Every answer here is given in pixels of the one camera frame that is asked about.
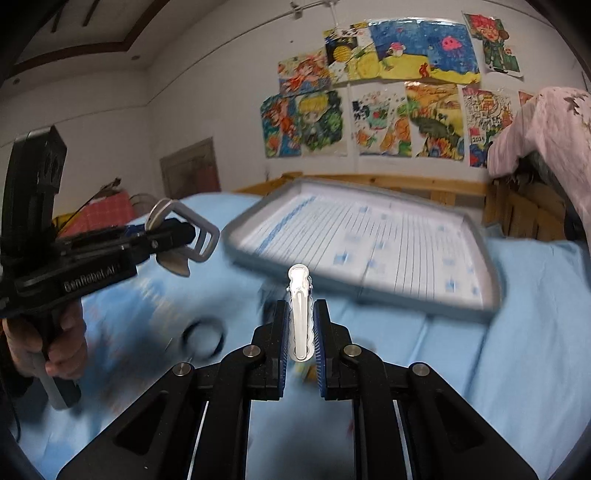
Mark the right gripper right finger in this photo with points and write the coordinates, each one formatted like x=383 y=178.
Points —
x=330 y=339

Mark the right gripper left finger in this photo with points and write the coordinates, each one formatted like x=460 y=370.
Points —
x=271 y=337

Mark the white hair clip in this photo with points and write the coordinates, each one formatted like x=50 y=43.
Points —
x=301 y=343

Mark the grey claw hair clip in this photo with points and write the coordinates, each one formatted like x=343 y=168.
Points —
x=178 y=236

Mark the left hand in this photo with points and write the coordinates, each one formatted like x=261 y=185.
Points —
x=67 y=355

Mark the red checkered cloth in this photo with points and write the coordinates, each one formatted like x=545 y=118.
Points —
x=112 y=211

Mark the grey shallow tray box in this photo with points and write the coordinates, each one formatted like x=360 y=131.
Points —
x=374 y=245

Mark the brown door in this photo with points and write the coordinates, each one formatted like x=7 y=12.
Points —
x=190 y=171

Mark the light blue bed sheet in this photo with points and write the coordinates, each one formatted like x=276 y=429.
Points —
x=167 y=394

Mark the blond boy green drawing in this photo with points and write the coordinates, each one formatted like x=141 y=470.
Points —
x=322 y=123

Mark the orange girl blue drawing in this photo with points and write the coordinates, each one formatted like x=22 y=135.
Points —
x=281 y=132

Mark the orange fish white drawing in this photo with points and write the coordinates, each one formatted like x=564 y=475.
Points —
x=381 y=119

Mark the yellow landscape drawing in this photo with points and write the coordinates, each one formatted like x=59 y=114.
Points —
x=437 y=120

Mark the colourful doodle drawing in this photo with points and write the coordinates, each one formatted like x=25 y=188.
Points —
x=488 y=113

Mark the anime girl drawing upper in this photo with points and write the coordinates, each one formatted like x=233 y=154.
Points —
x=304 y=73

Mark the yellow moon black drawing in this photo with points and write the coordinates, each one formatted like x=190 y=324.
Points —
x=351 y=54

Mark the blue sea jellyfish painting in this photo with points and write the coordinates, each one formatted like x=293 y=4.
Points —
x=416 y=49

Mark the pink floral blanket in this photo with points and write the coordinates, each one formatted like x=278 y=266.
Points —
x=555 y=123

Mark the red hair character drawing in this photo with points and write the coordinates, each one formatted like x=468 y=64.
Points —
x=498 y=55

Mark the wooden bed frame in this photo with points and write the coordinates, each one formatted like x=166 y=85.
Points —
x=533 y=211

